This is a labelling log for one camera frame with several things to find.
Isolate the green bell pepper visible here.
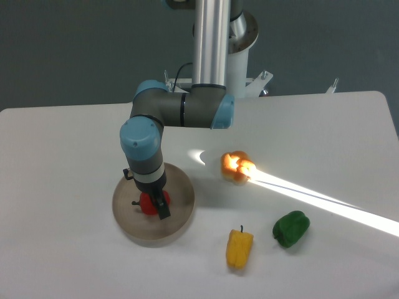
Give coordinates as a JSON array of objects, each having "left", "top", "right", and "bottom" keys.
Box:
[{"left": 272, "top": 211, "right": 310, "bottom": 249}]

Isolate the beige round plate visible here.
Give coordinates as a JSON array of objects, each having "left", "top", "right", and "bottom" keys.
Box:
[{"left": 112, "top": 163, "right": 195, "bottom": 247}]

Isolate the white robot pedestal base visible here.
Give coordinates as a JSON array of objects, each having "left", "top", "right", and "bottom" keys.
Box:
[{"left": 161, "top": 11, "right": 339, "bottom": 99}]

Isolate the orange bell pepper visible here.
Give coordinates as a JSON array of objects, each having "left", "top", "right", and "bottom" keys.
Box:
[{"left": 220, "top": 151, "right": 257, "bottom": 185}]

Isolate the red bell pepper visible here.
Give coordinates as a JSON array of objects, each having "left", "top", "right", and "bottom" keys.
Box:
[{"left": 132, "top": 192, "right": 157, "bottom": 216}]

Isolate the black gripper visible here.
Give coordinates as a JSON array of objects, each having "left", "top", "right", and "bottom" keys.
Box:
[{"left": 123, "top": 168, "right": 171, "bottom": 220}]

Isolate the black cable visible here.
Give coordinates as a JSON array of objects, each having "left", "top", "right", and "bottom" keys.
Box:
[{"left": 170, "top": 62, "right": 193, "bottom": 93}]

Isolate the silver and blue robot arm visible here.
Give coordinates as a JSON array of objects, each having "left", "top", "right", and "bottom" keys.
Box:
[{"left": 120, "top": 1, "right": 258, "bottom": 219}]

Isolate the yellow bell pepper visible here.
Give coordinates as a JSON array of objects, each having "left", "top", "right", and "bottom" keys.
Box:
[{"left": 226, "top": 225, "right": 254, "bottom": 270}]

